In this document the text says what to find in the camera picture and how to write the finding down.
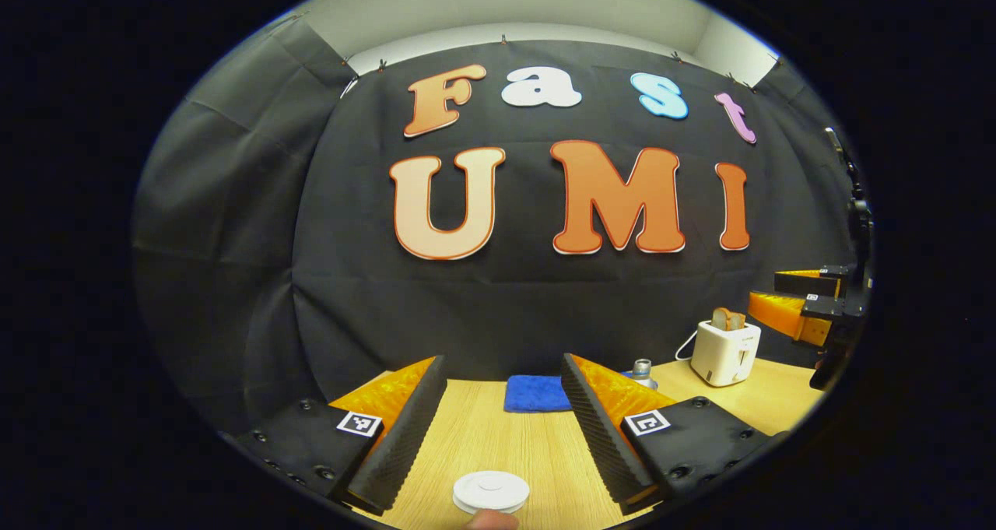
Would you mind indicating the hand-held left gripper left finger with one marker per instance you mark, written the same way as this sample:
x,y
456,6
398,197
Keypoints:
x,y
405,444

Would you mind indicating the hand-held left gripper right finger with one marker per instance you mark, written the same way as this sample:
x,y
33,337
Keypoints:
x,y
599,436

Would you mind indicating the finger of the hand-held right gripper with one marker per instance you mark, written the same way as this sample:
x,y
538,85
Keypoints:
x,y
790,317
813,282

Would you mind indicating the silver water bottle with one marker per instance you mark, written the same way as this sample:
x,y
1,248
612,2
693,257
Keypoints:
x,y
643,373

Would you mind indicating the toast bread slice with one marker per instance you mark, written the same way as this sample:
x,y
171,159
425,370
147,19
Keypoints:
x,y
721,319
738,322

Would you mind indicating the blue folded towel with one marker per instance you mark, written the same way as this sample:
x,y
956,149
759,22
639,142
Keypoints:
x,y
537,394

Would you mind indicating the white toaster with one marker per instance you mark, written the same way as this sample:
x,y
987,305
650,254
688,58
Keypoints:
x,y
724,355

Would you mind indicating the black backdrop cloth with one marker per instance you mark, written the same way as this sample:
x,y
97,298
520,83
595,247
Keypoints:
x,y
506,312

